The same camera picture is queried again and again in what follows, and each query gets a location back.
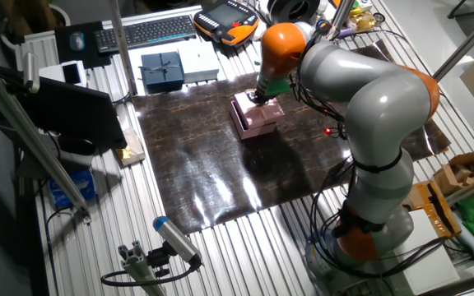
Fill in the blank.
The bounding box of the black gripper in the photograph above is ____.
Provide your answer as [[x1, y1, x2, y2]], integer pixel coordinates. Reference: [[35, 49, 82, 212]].
[[248, 88, 278, 108]]

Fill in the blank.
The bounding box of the pink ribboned box lid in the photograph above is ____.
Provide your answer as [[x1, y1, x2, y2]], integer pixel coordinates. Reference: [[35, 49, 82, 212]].
[[233, 90, 286, 130]]

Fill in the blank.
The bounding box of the pink open gift box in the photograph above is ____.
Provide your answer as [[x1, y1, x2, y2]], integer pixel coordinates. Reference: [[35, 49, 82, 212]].
[[229, 100, 279, 141]]

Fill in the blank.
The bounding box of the white gift box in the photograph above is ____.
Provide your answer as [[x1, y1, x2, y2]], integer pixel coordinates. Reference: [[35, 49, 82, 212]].
[[178, 42, 221, 85]]

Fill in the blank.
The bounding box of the blue ribboned gift box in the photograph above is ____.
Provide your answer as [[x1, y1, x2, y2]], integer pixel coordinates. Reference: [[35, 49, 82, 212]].
[[139, 50, 185, 94]]

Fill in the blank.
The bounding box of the small box with gold foil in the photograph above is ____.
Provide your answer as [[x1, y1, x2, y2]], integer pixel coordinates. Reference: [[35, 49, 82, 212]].
[[115, 127, 146, 167]]

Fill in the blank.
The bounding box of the open cardboard box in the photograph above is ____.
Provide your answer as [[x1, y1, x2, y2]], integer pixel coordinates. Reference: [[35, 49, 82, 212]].
[[433, 148, 474, 197]]

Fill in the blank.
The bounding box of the white flat box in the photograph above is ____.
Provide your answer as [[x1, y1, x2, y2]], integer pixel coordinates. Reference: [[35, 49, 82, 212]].
[[388, 209, 461, 296]]

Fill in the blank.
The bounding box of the white rounded object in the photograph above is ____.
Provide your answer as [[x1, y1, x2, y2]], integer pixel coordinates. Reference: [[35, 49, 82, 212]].
[[252, 20, 267, 41]]

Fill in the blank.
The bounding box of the dark marble pattern mat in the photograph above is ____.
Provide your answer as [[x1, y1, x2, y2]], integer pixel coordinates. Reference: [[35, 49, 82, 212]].
[[132, 39, 453, 235]]

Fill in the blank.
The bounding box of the orange and black teach pendant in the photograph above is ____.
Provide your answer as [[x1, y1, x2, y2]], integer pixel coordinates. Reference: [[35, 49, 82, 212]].
[[193, 0, 260, 47]]

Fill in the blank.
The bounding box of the black filament spool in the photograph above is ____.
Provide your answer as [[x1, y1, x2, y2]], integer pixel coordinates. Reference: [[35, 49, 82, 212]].
[[267, 0, 322, 25]]

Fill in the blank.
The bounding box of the round black and blue tape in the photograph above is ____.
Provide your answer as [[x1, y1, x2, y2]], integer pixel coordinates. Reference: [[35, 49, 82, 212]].
[[315, 19, 332, 36]]

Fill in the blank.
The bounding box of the gold foil wrapped item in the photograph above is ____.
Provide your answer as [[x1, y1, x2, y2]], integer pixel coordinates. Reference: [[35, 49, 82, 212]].
[[347, 11, 377, 33]]

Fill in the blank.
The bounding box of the black keyboard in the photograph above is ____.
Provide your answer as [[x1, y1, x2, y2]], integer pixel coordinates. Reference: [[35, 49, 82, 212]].
[[93, 14, 198, 54]]

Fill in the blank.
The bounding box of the black mouse pad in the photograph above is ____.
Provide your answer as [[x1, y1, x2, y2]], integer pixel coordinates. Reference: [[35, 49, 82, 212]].
[[53, 21, 113, 70]]

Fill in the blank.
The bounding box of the black monitor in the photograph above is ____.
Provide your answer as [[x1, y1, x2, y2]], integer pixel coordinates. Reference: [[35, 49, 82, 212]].
[[0, 65, 128, 151]]

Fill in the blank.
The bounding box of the grey computer mouse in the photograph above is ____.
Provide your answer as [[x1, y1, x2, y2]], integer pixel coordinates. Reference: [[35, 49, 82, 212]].
[[69, 31, 86, 52]]

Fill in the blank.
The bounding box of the orange taped carton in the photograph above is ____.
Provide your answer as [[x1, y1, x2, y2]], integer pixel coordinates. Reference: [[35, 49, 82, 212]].
[[401, 179, 462, 240]]

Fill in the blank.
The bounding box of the blue tissue pack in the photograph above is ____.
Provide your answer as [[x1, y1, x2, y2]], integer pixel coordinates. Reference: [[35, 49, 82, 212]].
[[48, 168, 97, 209]]

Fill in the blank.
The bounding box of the short aluminium profile stub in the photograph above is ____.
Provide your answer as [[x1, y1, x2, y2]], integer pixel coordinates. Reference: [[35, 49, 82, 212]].
[[117, 240, 168, 296]]

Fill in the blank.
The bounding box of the white device with dark screen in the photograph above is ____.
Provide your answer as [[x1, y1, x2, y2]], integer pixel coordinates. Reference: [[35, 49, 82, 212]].
[[39, 59, 88, 88]]

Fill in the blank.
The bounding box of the long grey metal pole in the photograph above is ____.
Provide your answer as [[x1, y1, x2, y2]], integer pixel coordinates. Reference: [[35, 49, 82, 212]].
[[432, 3, 474, 81]]

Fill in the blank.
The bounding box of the white round basket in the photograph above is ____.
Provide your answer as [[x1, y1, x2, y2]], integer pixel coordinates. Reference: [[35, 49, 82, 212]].
[[0, 2, 72, 58]]

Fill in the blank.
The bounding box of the aluminium bar over cartons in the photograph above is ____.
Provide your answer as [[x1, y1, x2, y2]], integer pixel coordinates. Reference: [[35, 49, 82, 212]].
[[444, 168, 474, 206]]

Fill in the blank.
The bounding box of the pale blue roll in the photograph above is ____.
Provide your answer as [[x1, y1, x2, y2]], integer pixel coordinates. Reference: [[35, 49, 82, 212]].
[[453, 221, 474, 266]]

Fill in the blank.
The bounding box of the green wrist camera bracket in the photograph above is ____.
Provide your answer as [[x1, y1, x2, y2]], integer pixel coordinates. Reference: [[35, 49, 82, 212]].
[[261, 76, 291, 98]]

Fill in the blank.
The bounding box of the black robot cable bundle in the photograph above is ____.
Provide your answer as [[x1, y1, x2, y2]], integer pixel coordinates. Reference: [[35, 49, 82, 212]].
[[292, 30, 448, 280]]

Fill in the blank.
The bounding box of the grey metal post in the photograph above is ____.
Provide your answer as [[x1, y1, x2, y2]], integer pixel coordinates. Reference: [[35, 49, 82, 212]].
[[328, 0, 356, 40]]

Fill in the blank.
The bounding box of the upright aluminium profile post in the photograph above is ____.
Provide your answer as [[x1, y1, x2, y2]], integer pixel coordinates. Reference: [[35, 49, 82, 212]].
[[105, 0, 138, 96]]

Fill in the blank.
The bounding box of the silver camera with blue cap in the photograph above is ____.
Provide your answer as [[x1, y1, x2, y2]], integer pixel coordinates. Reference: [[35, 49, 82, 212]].
[[152, 215, 203, 265]]

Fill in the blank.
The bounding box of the black camera cable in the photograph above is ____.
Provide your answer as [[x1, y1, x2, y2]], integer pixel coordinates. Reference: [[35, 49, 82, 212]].
[[100, 262, 201, 288]]

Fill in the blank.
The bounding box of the slanted aluminium frame bar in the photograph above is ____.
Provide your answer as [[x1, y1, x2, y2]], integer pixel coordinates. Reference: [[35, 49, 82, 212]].
[[0, 57, 92, 223]]

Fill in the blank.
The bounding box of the silver cylindrical camera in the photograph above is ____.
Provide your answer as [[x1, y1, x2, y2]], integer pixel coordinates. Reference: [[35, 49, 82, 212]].
[[22, 52, 40, 94]]

